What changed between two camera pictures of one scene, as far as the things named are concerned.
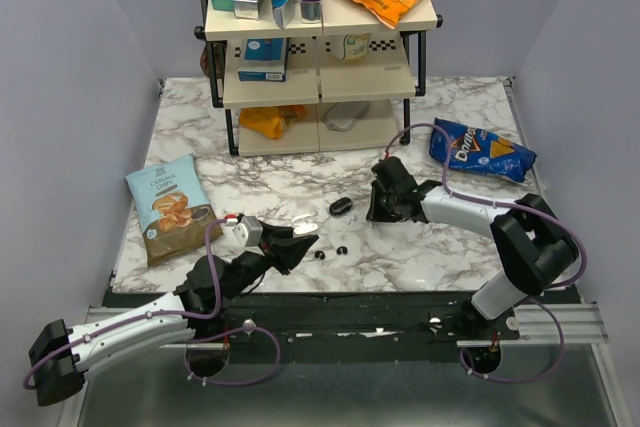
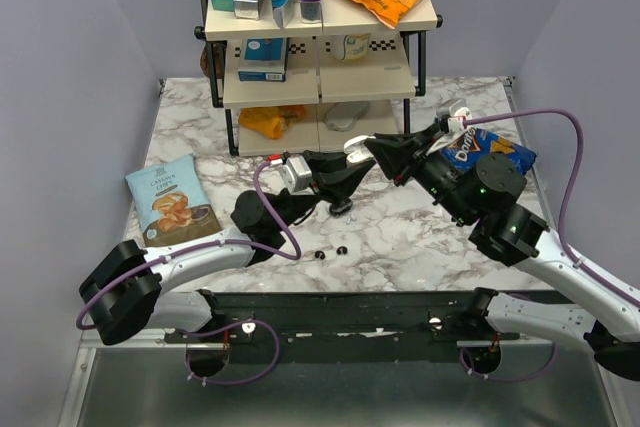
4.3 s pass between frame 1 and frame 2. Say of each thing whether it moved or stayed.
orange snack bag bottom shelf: stayed
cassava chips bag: stayed
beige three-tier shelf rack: stayed
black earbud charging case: stayed
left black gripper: moved
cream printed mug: stayed
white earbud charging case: moved
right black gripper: moved
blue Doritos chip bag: stayed
